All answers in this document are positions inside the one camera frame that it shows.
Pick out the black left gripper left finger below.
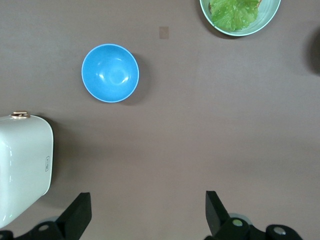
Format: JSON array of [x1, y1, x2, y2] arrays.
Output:
[[0, 192, 92, 240]]

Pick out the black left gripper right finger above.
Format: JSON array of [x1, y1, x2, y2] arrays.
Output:
[[202, 190, 305, 240]]

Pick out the blue bowl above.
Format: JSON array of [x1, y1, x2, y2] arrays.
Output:
[[81, 43, 140, 104]]

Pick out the white appliance with gold knob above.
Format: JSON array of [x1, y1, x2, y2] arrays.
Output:
[[0, 111, 54, 229]]

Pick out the brown tape patch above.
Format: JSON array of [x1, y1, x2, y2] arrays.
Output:
[[158, 26, 170, 40]]

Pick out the green lettuce leaf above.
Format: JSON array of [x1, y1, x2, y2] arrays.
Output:
[[209, 0, 261, 32]]

